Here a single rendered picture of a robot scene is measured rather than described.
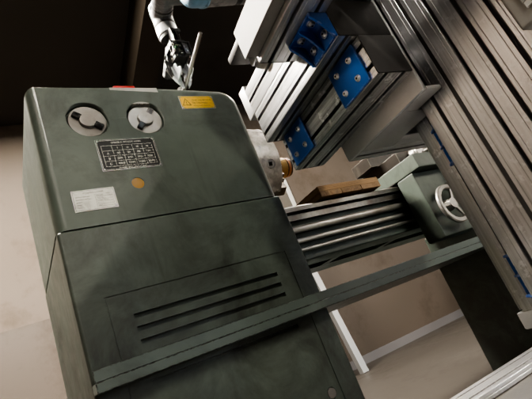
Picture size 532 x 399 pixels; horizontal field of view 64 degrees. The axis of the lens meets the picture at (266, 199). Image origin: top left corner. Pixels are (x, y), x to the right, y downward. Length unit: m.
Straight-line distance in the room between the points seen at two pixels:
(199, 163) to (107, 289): 0.42
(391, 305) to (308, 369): 3.77
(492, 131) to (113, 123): 0.87
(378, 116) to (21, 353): 3.30
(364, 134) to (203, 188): 0.44
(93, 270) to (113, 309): 0.10
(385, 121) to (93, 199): 0.68
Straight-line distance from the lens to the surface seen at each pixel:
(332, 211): 1.48
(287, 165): 1.63
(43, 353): 3.78
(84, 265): 1.00
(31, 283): 3.92
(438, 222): 1.66
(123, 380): 0.91
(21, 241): 4.04
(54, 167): 1.09
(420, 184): 1.69
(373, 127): 0.97
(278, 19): 0.84
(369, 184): 1.62
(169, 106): 1.27
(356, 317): 4.56
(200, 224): 1.10
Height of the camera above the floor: 0.48
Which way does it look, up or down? 18 degrees up
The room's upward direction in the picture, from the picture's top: 22 degrees counter-clockwise
